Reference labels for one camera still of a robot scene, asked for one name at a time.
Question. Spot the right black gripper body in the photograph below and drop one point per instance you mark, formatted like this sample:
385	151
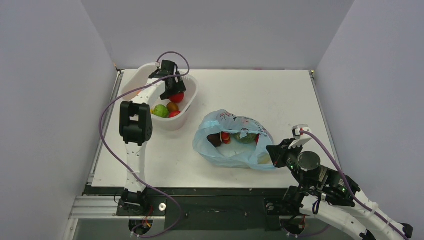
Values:
282	153

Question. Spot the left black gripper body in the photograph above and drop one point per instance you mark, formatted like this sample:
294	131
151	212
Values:
176	88

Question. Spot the red fake apple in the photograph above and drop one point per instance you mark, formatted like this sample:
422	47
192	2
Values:
177	98

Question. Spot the small red fake fruit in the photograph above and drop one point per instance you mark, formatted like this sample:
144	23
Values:
174	114

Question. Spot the light blue plastic bag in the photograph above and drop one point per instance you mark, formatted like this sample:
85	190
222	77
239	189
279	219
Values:
234	155

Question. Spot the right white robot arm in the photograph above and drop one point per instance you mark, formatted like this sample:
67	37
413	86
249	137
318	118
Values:
326	193

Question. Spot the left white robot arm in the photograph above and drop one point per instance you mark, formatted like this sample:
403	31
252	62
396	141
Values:
136	129

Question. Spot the brown fake kiwi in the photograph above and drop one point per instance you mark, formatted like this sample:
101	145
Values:
172	107

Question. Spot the green fake fruit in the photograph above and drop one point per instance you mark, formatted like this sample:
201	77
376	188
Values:
161	111

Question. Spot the green fake avocado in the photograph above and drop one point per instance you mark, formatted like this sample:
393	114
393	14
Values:
245	138

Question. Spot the dark brown fake fruit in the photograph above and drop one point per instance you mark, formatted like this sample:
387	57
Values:
215	139

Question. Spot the white plastic basket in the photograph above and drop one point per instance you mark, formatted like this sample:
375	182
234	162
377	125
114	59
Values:
139	78

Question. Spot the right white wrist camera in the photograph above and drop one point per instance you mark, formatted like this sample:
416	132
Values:
300	132

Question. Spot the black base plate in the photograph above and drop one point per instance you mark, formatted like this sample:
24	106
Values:
212	209

